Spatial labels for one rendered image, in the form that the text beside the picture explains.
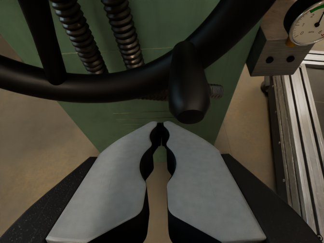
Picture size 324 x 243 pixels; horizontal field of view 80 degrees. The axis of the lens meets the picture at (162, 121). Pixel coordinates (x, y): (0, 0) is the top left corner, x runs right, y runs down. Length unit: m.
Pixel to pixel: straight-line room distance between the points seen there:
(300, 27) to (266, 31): 0.06
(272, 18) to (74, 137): 0.91
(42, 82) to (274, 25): 0.35
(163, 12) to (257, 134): 0.77
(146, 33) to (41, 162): 0.84
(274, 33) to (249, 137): 0.66
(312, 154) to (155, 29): 0.61
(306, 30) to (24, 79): 0.34
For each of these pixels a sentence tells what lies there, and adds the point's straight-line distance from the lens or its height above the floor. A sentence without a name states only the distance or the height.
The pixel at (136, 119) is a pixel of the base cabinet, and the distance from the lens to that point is 0.56.
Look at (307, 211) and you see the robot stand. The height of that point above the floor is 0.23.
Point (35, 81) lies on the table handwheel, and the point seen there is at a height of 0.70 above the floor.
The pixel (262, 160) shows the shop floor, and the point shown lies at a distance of 0.95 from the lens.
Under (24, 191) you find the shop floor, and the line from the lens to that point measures 1.05.
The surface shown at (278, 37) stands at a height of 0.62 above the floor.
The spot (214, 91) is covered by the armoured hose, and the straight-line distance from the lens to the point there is 0.33.
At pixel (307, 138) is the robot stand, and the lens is 0.79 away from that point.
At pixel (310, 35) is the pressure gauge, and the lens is 0.36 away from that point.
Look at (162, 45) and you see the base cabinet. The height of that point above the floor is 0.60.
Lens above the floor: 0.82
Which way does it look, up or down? 58 degrees down
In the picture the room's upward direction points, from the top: 7 degrees counter-clockwise
